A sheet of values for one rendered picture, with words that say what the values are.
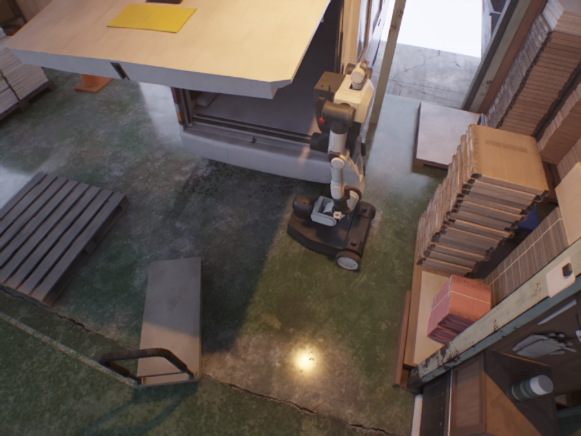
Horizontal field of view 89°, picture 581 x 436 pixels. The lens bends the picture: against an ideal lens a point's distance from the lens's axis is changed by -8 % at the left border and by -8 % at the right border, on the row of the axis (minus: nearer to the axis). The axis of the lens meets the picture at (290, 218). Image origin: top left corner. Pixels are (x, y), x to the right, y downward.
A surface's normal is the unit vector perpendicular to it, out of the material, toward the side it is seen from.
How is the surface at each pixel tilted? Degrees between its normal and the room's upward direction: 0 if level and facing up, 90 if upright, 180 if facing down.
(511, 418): 0
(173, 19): 10
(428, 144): 0
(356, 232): 0
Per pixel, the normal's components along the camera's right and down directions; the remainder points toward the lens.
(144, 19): -0.06, -0.47
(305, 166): -0.24, 0.72
